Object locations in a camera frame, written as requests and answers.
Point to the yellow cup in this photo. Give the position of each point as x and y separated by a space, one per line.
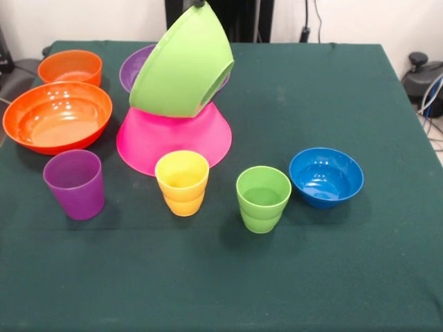
181 204

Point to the purple bowl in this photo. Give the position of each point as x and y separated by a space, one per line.
133 69

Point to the purple cup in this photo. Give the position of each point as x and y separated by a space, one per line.
78 197

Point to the blue bowl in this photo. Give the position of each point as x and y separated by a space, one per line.
325 180

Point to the green bowl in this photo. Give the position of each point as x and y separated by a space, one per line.
183 69

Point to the large pink bowl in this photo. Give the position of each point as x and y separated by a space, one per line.
173 138

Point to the large orange bowl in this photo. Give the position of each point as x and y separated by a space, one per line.
55 121

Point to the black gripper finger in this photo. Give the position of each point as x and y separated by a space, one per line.
198 3

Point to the dark green tablecloth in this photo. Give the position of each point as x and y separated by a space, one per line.
207 276

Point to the small orange bowl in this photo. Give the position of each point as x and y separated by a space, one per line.
69 65

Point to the green cup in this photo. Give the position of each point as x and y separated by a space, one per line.
261 214

